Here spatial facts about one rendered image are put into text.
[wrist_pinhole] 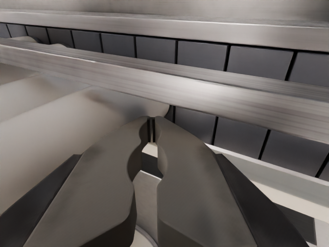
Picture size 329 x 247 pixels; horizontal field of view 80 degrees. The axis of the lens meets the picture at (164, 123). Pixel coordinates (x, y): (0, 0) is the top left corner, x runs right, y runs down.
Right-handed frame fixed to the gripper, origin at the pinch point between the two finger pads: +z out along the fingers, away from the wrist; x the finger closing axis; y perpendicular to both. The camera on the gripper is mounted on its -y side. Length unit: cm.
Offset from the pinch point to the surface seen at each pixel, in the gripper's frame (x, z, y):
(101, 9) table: -6.2, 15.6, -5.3
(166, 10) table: 1.1, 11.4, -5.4
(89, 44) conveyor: -6.2, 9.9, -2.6
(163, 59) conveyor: 0.8, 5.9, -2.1
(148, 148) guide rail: -0.5, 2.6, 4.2
